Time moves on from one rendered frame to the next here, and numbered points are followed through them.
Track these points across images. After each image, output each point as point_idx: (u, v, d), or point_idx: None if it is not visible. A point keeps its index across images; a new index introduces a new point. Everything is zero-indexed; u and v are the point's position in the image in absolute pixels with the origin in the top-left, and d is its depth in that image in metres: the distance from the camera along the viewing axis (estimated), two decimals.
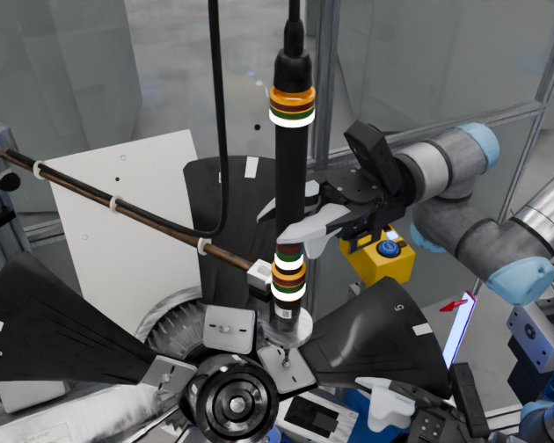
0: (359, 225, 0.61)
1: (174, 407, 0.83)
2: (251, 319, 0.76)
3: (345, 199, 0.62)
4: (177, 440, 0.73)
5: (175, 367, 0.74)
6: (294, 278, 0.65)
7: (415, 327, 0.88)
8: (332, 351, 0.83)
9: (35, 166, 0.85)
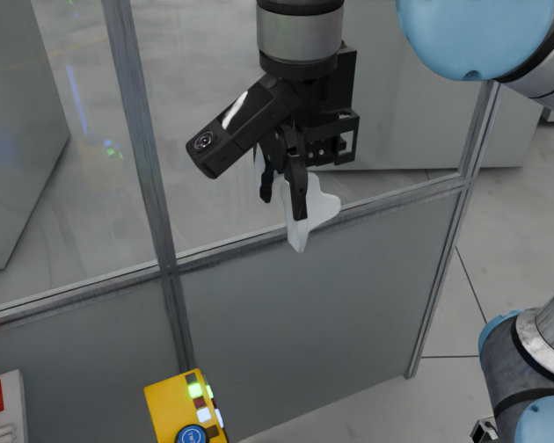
0: (307, 184, 0.51)
1: None
2: None
3: (278, 170, 0.53)
4: None
5: None
6: None
7: None
8: None
9: None
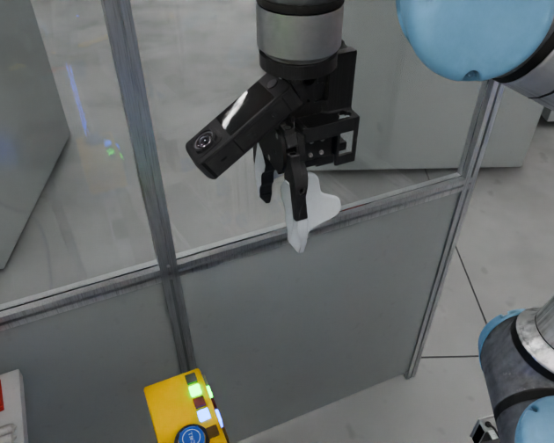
0: (307, 184, 0.51)
1: None
2: None
3: (278, 170, 0.53)
4: None
5: None
6: None
7: None
8: None
9: None
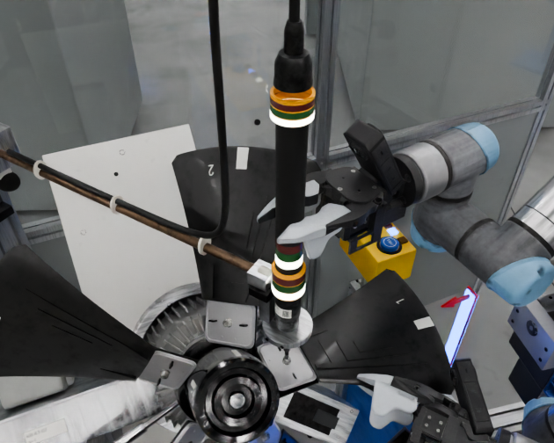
0: (359, 225, 0.61)
1: (173, 403, 0.82)
2: (308, 378, 0.78)
3: (345, 199, 0.62)
4: (181, 355, 0.73)
5: (244, 327, 0.76)
6: (294, 278, 0.65)
7: None
8: None
9: (35, 166, 0.85)
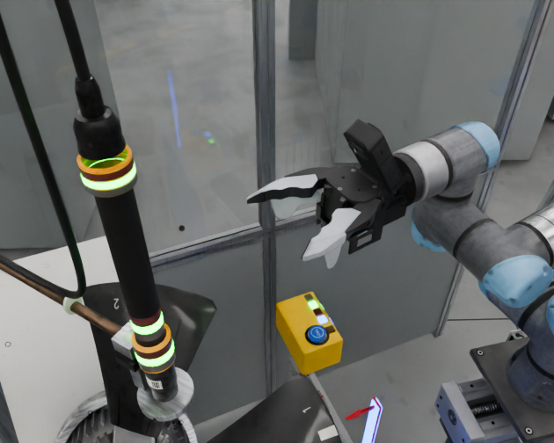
0: (371, 224, 0.61)
1: None
2: None
3: (345, 199, 0.62)
4: None
5: None
6: (153, 350, 0.57)
7: None
8: None
9: None
